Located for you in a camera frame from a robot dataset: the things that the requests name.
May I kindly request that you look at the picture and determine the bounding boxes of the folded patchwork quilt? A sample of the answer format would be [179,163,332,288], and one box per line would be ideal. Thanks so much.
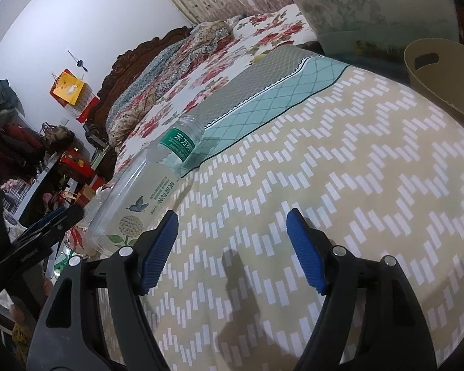
[105,19,234,149]

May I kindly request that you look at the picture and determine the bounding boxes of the cluttered bedside table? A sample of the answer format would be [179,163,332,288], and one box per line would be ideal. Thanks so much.
[0,124,96,227]

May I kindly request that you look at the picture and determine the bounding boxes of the grey teal quilted blanket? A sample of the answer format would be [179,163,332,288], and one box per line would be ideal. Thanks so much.
[181,45,347,176]

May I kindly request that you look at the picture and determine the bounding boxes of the dark wooden headboard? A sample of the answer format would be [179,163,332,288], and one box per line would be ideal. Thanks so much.
[84,27,192,181]

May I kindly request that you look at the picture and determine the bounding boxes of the clear plastic water bottle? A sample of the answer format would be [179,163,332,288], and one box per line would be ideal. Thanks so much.
[87,116,204,255]

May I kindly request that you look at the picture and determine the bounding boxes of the beige zigzag patterned blanket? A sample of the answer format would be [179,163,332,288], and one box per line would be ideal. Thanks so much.
[142,68,464,370]

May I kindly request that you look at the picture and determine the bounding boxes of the floral bed quilt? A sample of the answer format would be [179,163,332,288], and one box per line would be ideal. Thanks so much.
[114,4,318,172]

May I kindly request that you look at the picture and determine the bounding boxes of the clear bin blue handle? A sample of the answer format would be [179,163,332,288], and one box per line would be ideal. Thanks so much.
[292,0,459,61]

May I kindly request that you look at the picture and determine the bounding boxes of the yellow red wall calendar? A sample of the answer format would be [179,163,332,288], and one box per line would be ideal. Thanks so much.
[49,69,100,124]

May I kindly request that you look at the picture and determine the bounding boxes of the red white crumpled wrapper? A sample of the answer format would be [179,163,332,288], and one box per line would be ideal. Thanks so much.
[65,225,96,257]

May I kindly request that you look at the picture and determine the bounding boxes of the crushed green can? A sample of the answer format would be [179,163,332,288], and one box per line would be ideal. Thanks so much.
[47,252,73,283]

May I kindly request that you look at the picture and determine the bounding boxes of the left hand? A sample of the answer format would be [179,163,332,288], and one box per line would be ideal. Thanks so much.
[7,277,55,353]

